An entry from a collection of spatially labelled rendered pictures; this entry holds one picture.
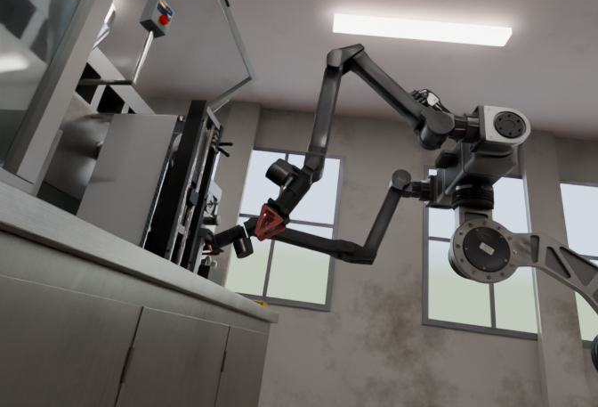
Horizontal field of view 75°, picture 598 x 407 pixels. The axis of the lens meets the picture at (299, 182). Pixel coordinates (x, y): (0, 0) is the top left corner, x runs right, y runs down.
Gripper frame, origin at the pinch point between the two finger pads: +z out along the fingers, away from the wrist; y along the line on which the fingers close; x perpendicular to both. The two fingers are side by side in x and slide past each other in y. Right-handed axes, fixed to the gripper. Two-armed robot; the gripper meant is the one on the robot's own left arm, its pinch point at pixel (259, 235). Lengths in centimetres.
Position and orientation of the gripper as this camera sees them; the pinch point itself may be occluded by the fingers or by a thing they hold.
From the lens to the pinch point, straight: 106.5
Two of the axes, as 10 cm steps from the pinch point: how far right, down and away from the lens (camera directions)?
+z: -6.0, 7.4, -3.0
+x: 8.0, 5.5, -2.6
